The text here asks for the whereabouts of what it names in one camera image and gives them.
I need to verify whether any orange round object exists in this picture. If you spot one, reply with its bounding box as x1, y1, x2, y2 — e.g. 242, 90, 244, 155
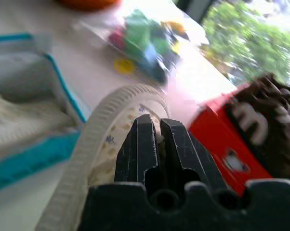
55, 0, 123, 12

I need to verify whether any clear bag of colourful toys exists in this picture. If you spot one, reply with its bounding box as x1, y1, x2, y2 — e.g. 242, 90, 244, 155
72, 8, 191, 84

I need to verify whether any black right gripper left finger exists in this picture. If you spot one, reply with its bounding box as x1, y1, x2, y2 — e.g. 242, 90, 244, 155
114, 114, 160, 185

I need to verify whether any yellow toy piece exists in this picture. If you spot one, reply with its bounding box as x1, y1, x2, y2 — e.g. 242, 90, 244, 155
114, 57, 135, 74

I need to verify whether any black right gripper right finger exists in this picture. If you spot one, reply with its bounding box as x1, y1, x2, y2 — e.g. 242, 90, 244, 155
159, 118, 232, 193

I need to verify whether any white floral canvas shoe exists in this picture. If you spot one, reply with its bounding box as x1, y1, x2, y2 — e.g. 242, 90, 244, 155
35, 83, 171, 231

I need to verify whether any red and brown snack box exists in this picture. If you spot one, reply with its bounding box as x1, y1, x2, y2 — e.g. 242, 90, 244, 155
187, 74, 290, 197

